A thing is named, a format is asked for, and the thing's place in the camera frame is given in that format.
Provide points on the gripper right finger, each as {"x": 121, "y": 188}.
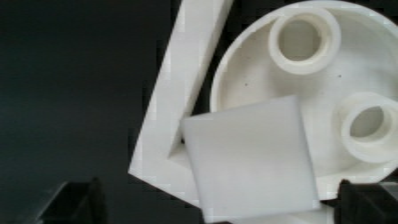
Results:
{"x": 366, "y": 203}

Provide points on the white stool leg with tag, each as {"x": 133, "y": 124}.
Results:
{"x": 251, "y": 163}

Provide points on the white L-shaped obstacle wall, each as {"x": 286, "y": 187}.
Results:
{"x": 160, "y": 165}

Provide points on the white round stool seat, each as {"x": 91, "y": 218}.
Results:
{"x": 316, "y": 52}

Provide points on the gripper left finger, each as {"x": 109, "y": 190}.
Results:
{"x": 75, "y": 205}

